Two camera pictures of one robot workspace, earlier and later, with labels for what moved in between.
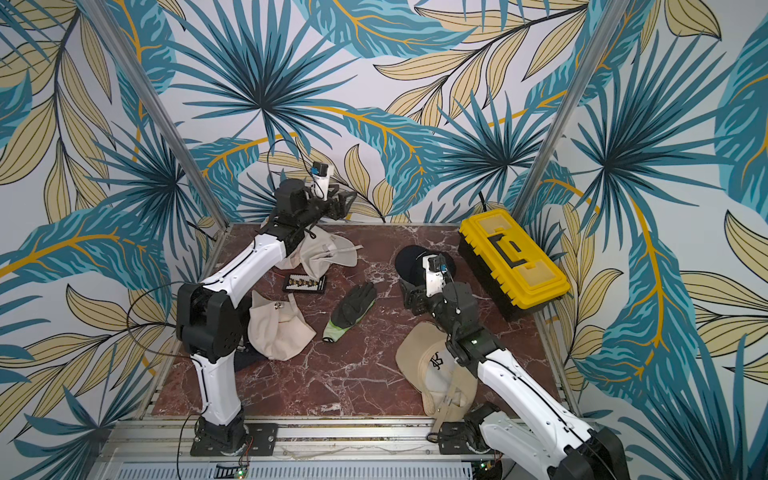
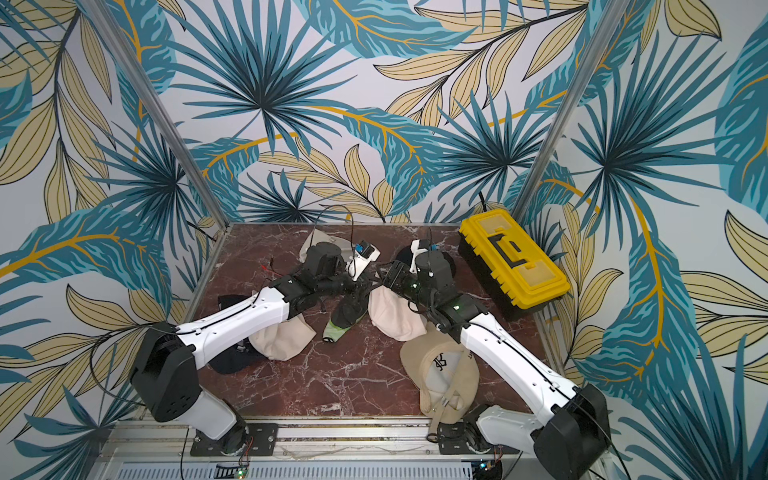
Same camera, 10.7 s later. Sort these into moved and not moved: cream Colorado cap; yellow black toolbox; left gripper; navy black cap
Moved: left gripper
Not moved: navy black cap; cream Colorado cap; yellow black toolbox
